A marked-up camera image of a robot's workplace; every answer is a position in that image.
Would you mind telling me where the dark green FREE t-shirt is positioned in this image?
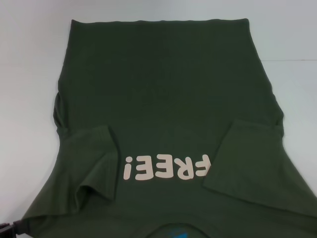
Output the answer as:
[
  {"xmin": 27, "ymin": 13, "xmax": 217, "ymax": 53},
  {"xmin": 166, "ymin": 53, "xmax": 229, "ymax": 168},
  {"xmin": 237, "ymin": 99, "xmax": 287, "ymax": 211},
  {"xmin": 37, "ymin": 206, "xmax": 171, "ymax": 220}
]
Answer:
[{"xmin": 18, "ymin": 17, "xmax": 317, "ymax": 238}]

